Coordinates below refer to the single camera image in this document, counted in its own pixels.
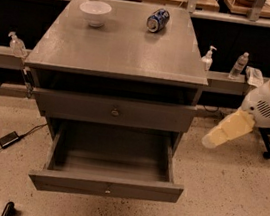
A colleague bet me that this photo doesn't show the black caster leg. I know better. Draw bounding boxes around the black caster leg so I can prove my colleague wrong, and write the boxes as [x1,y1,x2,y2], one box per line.
[259,128,270,159]

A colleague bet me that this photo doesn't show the clear pump bottle left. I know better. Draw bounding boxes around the clear pump bottle left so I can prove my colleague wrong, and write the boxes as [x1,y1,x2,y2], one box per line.
[8,31,28,59]

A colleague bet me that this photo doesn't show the grey top drawer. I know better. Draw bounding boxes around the grey top drawer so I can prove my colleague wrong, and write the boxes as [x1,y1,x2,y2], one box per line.
[33,88,197,133]

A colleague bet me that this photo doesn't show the grey metal rail shelf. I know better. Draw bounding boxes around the grey metal rail shelf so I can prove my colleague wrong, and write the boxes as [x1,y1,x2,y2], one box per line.
[0,46,252,96]

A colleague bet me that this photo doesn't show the blue soda can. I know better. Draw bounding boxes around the blue soda can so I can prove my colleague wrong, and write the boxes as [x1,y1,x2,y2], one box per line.
[146,8,170,33]

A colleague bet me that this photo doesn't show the grey drawer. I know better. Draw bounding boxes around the grey drawer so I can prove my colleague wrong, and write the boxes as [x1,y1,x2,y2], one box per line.
[33,88,197,133]
[29,120,184,203]

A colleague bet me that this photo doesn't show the clear plastic water bottle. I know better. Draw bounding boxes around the clear plastic water bottle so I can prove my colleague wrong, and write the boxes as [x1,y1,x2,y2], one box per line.
[229,52,249,80]

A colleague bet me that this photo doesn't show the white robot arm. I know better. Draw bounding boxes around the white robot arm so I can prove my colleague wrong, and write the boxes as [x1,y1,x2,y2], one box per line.
[202,79,270,149]

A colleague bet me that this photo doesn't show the black power adapter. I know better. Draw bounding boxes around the black power adapter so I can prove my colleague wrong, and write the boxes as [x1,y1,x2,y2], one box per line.
[0,131,20,149]

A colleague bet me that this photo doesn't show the white ceramic bowl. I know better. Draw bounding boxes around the white ceramic bowl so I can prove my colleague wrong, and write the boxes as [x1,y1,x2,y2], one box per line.
[79,0,112,27]

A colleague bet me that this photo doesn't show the grey wooden drawer cabinet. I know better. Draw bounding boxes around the grey wooden drawer cabinet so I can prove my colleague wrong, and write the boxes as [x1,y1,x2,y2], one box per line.
[27,0,204,147]

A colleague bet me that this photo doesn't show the black object bottom edge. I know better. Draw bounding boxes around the black object bottom edge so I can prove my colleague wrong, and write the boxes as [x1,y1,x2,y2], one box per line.
[1,201,16,216]

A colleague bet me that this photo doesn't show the white pump sanitizer bottle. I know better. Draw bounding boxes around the white pump sanitizer bottle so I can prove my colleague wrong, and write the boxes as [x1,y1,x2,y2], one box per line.
[201,46,216,71]

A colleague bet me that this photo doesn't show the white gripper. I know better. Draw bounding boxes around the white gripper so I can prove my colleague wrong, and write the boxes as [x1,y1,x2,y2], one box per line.
[202,81,270,149]

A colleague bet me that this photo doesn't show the crumpled plastic wrapper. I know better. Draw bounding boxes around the crumpled plastic wrapper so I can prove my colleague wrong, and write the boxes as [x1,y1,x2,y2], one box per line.
[245,66,264,87]

